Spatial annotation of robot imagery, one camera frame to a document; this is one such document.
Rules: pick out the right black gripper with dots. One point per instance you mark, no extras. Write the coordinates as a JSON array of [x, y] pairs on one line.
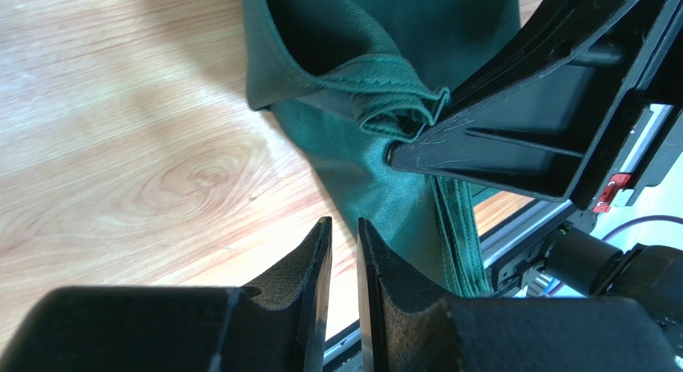
[[535, 122]]

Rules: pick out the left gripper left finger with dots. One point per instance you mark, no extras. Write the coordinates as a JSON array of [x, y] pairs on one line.
[[276, 322]]

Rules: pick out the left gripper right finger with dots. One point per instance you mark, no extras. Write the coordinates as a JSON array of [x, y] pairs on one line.
[[409, 323]]

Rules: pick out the dark green cloth napkin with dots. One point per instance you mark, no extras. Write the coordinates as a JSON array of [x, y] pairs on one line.
[[348, 79]]

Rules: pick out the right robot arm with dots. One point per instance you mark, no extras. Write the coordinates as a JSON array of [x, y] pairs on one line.
[[593, 267]]

